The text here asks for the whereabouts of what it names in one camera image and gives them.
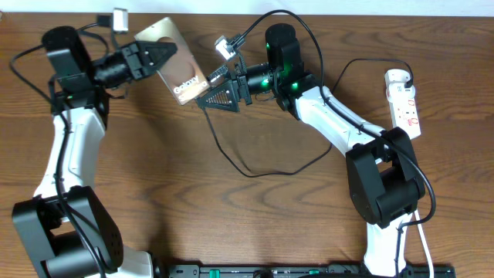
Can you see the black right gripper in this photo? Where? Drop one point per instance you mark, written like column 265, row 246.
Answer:
column 239, row 83

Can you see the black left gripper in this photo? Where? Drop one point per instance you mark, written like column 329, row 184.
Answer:
column 132, row 61

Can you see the rose gold Galaxy smartphone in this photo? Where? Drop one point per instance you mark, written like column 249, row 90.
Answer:
column 181, row 73

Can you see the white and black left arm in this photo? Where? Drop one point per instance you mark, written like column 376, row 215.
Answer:
column 64, row 227

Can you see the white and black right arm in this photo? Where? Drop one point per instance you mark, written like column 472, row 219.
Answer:
column 385, row 183

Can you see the white charger plug adapter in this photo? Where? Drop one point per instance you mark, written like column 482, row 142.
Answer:
column 397, row 92

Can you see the white power strip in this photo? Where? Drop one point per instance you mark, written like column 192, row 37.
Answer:
column 404, row 114

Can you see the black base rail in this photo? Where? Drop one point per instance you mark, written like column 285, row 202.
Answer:
column 341, row 269

